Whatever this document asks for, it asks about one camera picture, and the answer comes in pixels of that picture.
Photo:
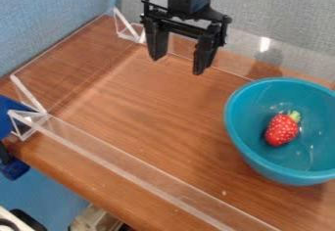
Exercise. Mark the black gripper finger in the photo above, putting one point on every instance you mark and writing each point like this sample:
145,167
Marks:
156,33
205,48

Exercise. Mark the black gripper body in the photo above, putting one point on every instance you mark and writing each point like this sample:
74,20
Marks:
185,17

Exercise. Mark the red toy strawberry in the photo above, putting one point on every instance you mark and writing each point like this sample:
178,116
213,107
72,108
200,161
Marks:
282,128

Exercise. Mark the blue plastic bowl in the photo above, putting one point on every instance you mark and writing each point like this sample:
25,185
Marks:
304,161

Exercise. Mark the white box under table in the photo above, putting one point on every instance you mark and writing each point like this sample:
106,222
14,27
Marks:
93,219

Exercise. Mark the black and white device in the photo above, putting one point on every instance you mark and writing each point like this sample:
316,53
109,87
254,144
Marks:
16,220

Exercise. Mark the clear acrylic barrier frame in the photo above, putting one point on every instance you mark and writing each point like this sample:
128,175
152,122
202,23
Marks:
128,130

